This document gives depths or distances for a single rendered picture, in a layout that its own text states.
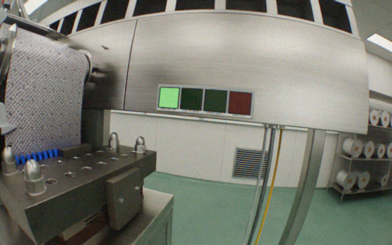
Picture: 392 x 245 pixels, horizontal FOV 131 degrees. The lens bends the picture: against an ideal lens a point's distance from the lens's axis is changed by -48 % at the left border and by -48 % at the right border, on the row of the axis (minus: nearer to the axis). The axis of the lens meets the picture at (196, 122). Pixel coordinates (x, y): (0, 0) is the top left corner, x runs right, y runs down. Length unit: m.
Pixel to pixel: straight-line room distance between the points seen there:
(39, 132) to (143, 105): 0.29
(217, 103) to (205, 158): 2.47
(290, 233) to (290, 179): 2.38
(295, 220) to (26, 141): 0.89
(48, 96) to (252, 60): 0.51
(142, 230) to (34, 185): 0.24
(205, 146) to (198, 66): 2.43
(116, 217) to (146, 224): 0.08
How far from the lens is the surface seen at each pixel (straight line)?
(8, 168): 0.34
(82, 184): 0.29
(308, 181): 0.70
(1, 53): 0.44
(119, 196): 0.34
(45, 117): 0.45
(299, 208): 0.74
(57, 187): 0.28
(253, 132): 2.79
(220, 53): 0.46
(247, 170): 2.89
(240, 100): 0.42
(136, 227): 0.40
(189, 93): 0.43
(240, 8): 0.62
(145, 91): 0.49
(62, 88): 0.48
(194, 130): 2.83
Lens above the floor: 1.15
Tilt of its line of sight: 3 degrees down
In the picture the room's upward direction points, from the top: 5 degrees clockwise
